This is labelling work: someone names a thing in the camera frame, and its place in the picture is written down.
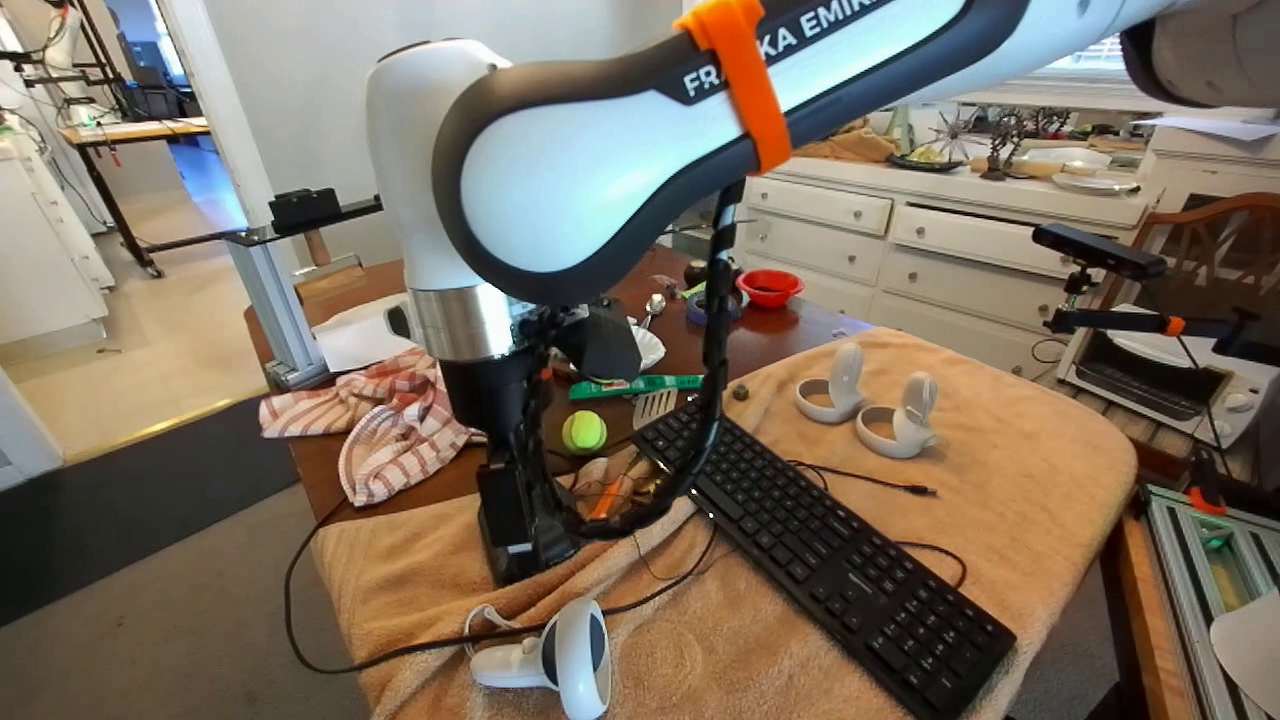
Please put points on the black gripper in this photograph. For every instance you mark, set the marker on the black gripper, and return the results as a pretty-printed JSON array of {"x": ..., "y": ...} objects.
[{"x": 502, "y": 407}]

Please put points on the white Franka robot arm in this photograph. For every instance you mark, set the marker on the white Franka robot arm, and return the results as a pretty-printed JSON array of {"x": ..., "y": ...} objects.
[{"x": 563, "y": 184}]

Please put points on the yellow-green tennis ball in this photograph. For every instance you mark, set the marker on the yellow-green tennis ball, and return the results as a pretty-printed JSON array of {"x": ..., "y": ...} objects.
[{"x": 586, "y": 432}]

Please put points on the red white striped cloth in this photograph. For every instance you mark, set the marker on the red white striped cloth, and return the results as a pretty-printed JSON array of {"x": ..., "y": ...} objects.
[{"x": 386, "y": 443}]

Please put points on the white plastic brush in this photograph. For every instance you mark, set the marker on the white plastic brush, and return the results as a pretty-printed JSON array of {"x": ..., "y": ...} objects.
[{"x": 653, "y": 411}]

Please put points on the green marker pack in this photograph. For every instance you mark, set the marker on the green marker pack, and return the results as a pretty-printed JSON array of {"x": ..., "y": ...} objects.
[{"x": 642, "y": 387}]

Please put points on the metal spoon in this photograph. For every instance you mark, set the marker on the metal spoon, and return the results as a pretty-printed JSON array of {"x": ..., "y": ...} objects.
[{"x": 653, "y": 305}]

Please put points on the brown wooden table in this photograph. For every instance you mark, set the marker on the brown wooden table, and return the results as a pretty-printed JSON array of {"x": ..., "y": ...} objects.
[{"x": 787, "y": 325}]

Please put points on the black computer keyboard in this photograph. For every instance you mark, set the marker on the black computer keyboard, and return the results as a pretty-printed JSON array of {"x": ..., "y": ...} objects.
[{"x": 855, "y": 573}]

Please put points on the red bowl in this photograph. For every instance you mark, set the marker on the red bowl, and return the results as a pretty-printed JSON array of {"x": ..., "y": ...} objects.
[{"x": 768, "y": 291}]

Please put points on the dark floor mat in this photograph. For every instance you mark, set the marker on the dark floor mat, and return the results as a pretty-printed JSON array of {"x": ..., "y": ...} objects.
[{"x": 123, "y": 515}]

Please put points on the white drawer dresser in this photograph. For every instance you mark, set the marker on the white drawer dresser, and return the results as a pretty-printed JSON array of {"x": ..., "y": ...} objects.
[{"x": 906, "y": 235}]

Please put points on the white box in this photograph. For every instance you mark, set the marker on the white box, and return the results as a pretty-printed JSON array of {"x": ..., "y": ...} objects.
[{"x": 26, "y": 432}]

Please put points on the tan towel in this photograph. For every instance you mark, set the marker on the tan towel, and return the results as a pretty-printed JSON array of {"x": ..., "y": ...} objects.
[{"x": 1040, "y": 507}]

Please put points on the black metal desk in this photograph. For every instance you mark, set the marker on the black metal desk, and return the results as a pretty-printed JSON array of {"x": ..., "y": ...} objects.
[{"x": 134, "y": 129}]

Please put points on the white kitchen cabinet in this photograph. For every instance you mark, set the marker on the white kitchen cabinet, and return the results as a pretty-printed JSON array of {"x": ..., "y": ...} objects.
[{"x": 47, "y": 227}]

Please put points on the brown wooden board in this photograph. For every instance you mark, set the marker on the brown wooden board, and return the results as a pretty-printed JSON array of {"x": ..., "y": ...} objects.
[{"x": 1147, "y": 627}]

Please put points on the white black box device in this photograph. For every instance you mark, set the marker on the white black box device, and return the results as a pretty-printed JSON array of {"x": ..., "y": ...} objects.
[{"x": 1147, "y": 387}]

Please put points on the white round plate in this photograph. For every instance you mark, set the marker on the white round plate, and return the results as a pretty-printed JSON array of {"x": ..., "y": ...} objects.
[{"x": 1253, "y": 652}]

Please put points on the brown wooden armchair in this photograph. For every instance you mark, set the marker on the brown wooden armchair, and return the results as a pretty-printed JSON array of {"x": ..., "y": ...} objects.
[{"x": 1222, "y": 253}]

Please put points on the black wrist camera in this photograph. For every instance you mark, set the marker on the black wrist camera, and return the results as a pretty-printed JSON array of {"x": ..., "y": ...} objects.
[{"x": 601, "y": 346}]

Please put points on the aluminium frame stand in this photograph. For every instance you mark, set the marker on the aluminium frame stand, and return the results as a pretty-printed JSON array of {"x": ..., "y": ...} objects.
[{"x": 280, "y": 305}]

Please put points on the black camera on frame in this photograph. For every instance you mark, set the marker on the black camera on frame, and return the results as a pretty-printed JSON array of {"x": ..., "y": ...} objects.
[{"x": 304, "y": 208}]

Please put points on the black stereo camera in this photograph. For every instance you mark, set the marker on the black stereo camera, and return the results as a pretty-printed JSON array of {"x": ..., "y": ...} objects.
[{"x": 1080, "y": 244}]

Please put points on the aluminium rail with green board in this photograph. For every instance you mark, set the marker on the aluminium rail with green board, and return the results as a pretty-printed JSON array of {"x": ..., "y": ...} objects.
[{"x": 1200, "y": 573}]

